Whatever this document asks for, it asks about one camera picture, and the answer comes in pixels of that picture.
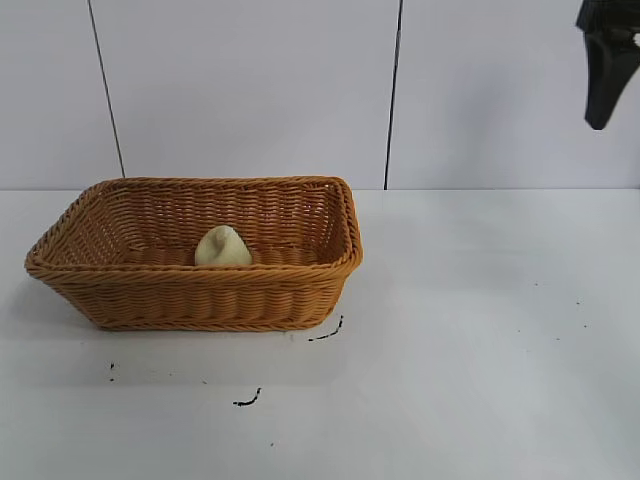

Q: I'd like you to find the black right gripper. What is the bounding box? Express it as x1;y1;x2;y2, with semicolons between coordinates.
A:
574;0;640;132

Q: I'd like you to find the pale yellow egg yolk pastry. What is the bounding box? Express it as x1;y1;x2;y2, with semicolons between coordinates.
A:
193;224;255;268

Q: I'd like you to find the brown woven wicker basket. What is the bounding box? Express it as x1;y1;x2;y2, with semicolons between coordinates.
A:
25;174;366;333

